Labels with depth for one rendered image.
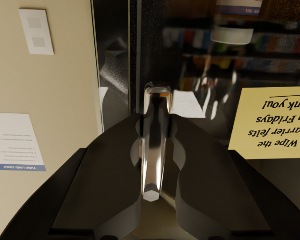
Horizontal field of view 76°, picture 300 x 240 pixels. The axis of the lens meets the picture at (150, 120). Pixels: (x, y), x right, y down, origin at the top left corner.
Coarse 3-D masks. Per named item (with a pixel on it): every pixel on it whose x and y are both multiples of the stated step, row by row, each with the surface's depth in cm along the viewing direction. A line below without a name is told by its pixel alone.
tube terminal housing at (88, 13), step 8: (88, 0) 13; (88, 8) 14; (88, 16) 14; (88, 24) 14; (88, 32) 14; (88, 40) 15; (96, 72) 16; (96, 80) 16; (96, 88) 17; (96, 96) 17; (96, 104) 17; (96, 112) 18
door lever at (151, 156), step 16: (144, 96) 11; (160, 96) 10; (144, 112) 11; (160, 112) 11; (144, 128) 12; (160, 128) 11; (144, 144) 12; (160, 144) 12; (144, 160) 13; (160, 160) 13; (144, 176) 13; (160, 176) 14; (144, 192) 14; (160, 192) 15
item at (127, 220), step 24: (96, 144) 9; (120, 144) 9; (96, 168) 8; (120, 168) 8; (72, 192) 7; (96, 192) 7; (120, 192) 7; (72, 216) 6; (96, 216) 6; (120, 216) 6
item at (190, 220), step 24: (192, 144) 9; (216, 144) 9; (192, 168) 8; (216, 168) 8; (192, 192) 7; (216, 192) 7; (240, 192) 7; (192, 216) 7; (216, 216) 6; (240, 216) 6
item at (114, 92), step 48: (96, 0) 12; (144, 0) 12; (192, 0) 12; (240, 0) 12; (288, 0) 12; (96, 48) 14; (144, 48) 14; (192, 48) 14; (240, 48) 14; (288, 48) 14; (192, 96) 16; (288, 192) 22
